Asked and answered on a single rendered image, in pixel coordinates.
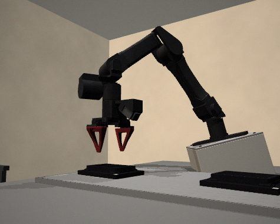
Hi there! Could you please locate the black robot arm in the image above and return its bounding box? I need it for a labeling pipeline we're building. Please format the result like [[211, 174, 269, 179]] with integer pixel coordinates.
[[78, 26, 248, 146]]

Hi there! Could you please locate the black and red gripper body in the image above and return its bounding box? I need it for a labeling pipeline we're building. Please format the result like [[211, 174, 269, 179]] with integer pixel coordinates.
[[87, 100, 134, 128]]

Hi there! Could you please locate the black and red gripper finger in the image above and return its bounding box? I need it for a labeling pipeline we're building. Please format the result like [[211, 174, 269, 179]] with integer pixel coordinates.
[[115, 128, 134, 151], [87, 126, 107, 153]]

